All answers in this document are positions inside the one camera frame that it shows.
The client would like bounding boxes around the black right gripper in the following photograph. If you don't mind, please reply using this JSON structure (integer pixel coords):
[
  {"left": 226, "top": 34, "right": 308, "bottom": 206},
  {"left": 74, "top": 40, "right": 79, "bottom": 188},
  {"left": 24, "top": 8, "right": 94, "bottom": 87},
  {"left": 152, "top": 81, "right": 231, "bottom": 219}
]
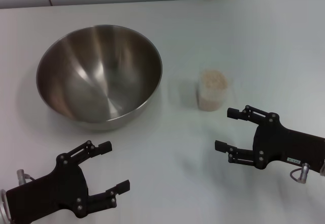
[{"left": 214, "top": 104, "right": 325, "bottom": 176}]

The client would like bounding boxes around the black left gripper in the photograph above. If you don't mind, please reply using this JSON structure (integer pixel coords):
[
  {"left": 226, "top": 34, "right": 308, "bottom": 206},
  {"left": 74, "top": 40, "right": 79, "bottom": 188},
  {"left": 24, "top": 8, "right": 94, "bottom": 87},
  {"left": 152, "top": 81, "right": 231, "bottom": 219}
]
[{"left": 5, "top": 140, "right": 131, "bottom": 221}]

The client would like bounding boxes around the clear plastic cup of rice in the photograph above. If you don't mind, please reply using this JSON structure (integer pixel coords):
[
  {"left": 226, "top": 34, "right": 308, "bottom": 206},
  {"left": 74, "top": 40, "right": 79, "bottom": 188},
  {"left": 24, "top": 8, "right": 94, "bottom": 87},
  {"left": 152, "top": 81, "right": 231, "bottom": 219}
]
[{"left": 195, "top": 69, "right": 229, "bottom": 112}]

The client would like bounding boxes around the large stainless steel mixing bowl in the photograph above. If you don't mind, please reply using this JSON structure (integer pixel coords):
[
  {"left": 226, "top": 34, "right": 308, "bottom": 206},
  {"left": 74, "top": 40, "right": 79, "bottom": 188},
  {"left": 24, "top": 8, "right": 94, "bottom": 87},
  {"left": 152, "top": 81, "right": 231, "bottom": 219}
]
[{"left": 36, "top": 24, "right": 164, "bottom": 133}]

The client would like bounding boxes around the right gripper metal cable connector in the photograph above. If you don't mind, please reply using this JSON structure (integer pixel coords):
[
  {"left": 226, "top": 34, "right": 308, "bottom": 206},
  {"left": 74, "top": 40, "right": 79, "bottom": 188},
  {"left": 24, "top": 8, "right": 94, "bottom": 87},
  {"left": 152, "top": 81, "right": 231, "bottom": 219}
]
[{"left": 289, "top": 162, "right": 311, "bottom": 184}]

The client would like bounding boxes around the gripper metal cable connector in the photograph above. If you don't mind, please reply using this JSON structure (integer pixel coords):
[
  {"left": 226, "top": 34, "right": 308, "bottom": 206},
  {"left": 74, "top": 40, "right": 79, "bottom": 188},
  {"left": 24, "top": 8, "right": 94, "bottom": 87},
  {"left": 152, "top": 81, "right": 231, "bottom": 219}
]
[
  {"left": 16, "top": 169, "right": 36, "bottom": 185},
  {"left": 289, "top": 162, "right": 311, "bottom": 184}
]

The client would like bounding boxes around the left gripper metal cable connector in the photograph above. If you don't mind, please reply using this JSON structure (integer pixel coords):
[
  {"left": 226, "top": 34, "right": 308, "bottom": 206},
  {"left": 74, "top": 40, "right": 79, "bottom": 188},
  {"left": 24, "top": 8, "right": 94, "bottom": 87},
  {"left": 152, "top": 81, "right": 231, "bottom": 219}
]
[{"left": 16, "top": 169, "right": 36, "bottom": 185}]

